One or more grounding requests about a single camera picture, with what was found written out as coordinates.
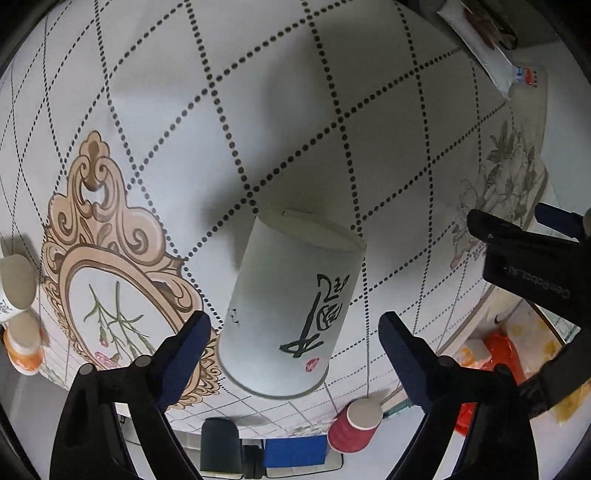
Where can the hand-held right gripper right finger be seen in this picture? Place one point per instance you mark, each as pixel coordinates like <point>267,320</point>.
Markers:
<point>406,360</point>

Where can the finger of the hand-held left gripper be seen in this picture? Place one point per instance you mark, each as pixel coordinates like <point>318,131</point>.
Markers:
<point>561,220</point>
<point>487,228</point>

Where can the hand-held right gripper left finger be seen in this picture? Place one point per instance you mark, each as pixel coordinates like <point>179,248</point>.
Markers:
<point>184,355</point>

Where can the white paper cup black calligraphy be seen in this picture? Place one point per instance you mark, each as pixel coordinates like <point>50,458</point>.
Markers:
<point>286,295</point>

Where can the red paper cup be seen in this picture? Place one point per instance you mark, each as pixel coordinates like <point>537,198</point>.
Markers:
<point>353,431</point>

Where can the orange and white paper cup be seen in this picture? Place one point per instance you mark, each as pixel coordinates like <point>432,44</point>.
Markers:
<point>25,350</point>

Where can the white printed paper cup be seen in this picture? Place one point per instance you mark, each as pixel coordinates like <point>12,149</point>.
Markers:
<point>18,281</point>

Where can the yellow and white plastic bag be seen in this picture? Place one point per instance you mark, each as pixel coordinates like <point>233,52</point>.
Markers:
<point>538,327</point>

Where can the orange plastic bag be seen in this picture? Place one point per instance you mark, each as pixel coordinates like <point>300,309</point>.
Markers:
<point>501,350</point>

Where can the black chair back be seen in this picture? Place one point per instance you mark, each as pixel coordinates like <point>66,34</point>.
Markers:
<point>221,445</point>

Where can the blue box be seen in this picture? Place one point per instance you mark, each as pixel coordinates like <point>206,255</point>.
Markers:
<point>295,450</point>

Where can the white snack packet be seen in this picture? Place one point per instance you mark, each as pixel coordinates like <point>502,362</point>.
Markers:
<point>485,46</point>

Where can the printed dotted tablecloth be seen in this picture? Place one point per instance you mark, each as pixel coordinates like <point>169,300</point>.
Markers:
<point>277,115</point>

